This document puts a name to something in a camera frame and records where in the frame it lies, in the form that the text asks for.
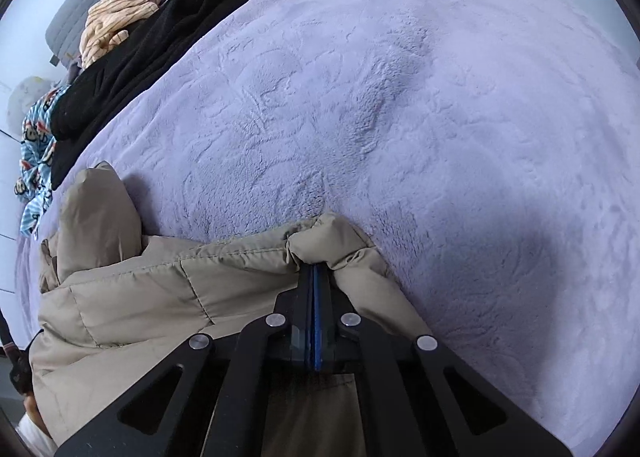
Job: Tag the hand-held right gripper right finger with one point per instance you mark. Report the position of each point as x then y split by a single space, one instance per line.
327 327

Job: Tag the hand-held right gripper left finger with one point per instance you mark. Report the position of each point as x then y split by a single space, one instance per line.
300 327

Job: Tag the beige puffer jacket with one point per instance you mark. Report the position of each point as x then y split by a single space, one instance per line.
150 287

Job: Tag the person's left forearm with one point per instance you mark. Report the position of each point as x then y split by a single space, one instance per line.
35 429

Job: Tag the white wardrobe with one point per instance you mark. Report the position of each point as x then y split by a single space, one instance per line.
7 217

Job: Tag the blue monkey print garment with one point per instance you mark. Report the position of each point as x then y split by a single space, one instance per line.
37 137

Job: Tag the white round plush toy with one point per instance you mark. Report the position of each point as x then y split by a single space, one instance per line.
25 99

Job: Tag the black fleece garment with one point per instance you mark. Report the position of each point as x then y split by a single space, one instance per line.
150 47

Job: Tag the cream striped garment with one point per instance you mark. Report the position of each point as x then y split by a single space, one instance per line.
120 17

